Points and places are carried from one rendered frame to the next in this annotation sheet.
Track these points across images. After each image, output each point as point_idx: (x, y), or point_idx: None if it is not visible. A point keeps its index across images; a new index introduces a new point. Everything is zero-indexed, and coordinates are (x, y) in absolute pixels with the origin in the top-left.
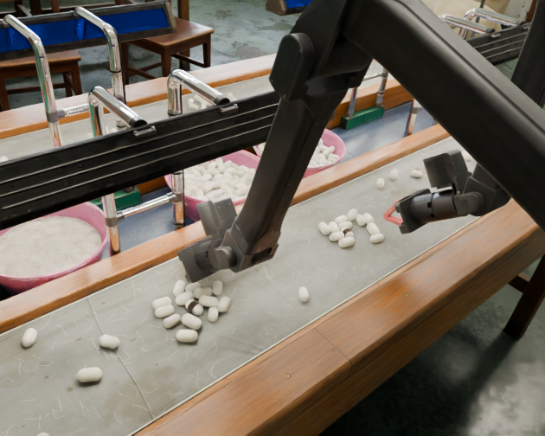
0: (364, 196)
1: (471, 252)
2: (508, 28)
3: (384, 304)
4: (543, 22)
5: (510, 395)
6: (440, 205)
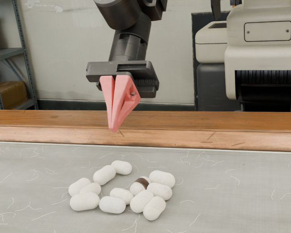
0: (0, 222)
1: (88, 117)
2: None
3: (236, 121)
4: None
5: None
6: (147, 31)
